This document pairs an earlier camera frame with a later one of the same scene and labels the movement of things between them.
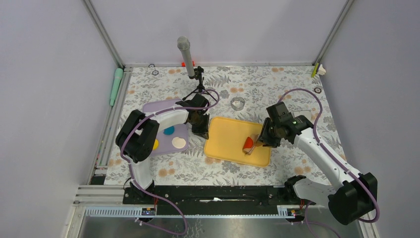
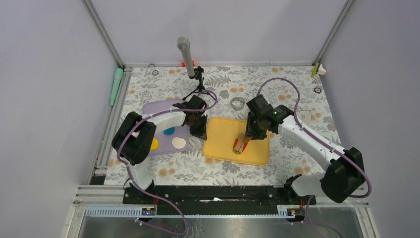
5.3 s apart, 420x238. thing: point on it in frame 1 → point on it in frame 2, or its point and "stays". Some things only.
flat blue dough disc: [169, 131] stays
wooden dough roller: [248, 150] → [238, 145]
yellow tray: [225, 139] stays
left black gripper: [203, 131] stays
